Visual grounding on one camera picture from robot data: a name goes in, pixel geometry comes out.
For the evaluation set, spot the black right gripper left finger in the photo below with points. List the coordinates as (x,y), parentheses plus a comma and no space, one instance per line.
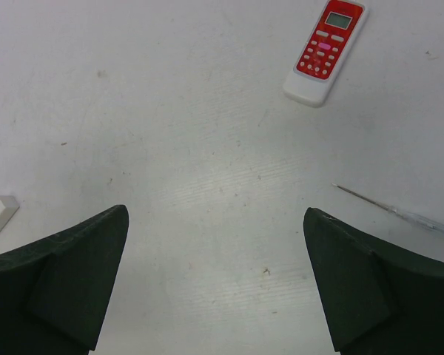
(54,292)

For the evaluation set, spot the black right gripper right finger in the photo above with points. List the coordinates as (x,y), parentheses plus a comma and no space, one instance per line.
(378,298)

